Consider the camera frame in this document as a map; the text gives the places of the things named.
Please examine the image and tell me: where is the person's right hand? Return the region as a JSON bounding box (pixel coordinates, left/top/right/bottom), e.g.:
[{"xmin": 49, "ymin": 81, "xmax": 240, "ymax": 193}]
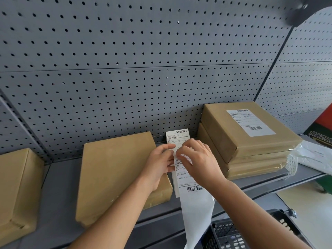
[{"xmin": 174, "ymin": 139, "xmax": 229, "ymax": 190}]

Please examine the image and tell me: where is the person's left hand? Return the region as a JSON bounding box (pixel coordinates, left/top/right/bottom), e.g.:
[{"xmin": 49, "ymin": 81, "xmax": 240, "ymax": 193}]
[{"xmin": 140, "ymin": 144, "xmax": 177, "ymax": 192}]

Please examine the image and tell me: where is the white shipping label strip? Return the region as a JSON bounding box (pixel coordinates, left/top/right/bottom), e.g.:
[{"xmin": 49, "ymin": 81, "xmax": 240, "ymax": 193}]
[{"xmin": 165, "ymin": 129, "xmax": 215, "ymax": 249}]

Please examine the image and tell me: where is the person's right forearm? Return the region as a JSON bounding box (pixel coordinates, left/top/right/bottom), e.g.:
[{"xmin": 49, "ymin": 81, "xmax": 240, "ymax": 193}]
[{"xmin": 207, "ymin": 178, "xmax": 313, "ymax": 249}]

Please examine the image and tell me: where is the person's left forearm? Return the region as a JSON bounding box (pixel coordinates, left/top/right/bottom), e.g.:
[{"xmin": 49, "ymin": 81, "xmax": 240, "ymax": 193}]
[{"xmin": 67, "ymin": 179, "xmax": 159, "ymax": 249}]

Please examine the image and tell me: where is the brown paper wrapped parcel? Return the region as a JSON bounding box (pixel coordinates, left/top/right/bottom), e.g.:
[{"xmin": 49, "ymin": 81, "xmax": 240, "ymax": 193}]
[
  {"xmin": 224, "ymin": 163, "xmax": 290, "ymax": 181},
  {"xmin": 75, "ymin": 131, "xmax": 174, "ymax": 229},
  {"xmin": 0, "ymin": 148, "xmax": 45, "ymax": 248},
  {"xmin": 198, "ymin": 122, "xmax": 295, "ymax": 172}
]

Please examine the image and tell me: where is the brown parcel with white label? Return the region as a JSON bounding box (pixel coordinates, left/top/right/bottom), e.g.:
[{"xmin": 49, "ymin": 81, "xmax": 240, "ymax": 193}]
[{"xmin": 201, "ymin": 101, "xmax": 303, "ymax": 165}]

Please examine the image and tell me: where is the black plastic basket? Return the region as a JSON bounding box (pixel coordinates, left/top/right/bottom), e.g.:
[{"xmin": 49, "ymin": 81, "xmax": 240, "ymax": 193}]
[{"xmin": 201, "ymin": 208, "xmax": 313, "ymax": 249}]

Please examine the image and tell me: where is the grey pegboard panel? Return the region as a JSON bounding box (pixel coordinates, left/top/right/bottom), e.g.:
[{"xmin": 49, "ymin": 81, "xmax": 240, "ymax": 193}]
[
  {"xmin": 0, "ymin": 0, "xmax": 297, "ymax": 164},
  {"xmin": 0, "ymin": 96, "xmax": 51, "ymax": 164},
  {"xmin": 255, "ymin": 7, "xmax": 332, "ymax": 136}
]

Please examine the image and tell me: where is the grey metal shelf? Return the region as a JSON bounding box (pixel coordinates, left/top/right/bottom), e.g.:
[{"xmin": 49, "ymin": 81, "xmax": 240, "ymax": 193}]
[{"xmin": 0, "ymin": 133, "xmax": 332, "ymax": 249}]

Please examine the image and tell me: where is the white plastic mailer bag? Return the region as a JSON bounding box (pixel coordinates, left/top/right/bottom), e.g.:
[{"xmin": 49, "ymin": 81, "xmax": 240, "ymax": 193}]
[{"xmin": 285, "ymin": 140, "xmax": 332, "ymax": 177}]

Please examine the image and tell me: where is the green and red carton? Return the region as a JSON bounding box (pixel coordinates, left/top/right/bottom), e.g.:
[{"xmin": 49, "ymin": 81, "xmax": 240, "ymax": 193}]
[{"xmin": 303, "ymin": 102, "xmax": 332, "ymax": 151}]

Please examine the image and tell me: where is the blurred black object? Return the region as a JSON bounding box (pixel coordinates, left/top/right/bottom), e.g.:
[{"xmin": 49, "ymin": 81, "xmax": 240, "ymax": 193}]
[{"xmin": 283, "ymin": 0, "xmax": 332, "ymax": 27}]

